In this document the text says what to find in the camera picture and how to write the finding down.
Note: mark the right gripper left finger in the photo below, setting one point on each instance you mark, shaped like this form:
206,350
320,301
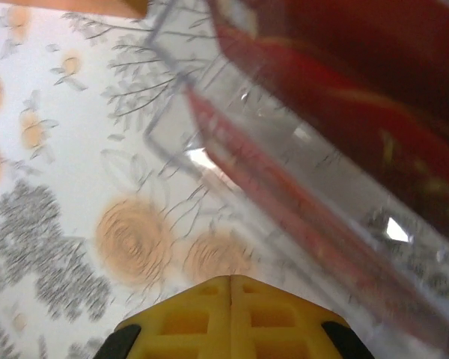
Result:
187,325

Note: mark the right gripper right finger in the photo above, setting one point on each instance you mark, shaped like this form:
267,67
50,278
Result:
277,325

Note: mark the clear acrylic card stand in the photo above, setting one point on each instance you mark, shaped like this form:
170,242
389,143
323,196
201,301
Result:
284,123

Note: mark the floral tablecloth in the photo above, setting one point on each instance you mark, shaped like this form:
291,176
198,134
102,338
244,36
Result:
60,149

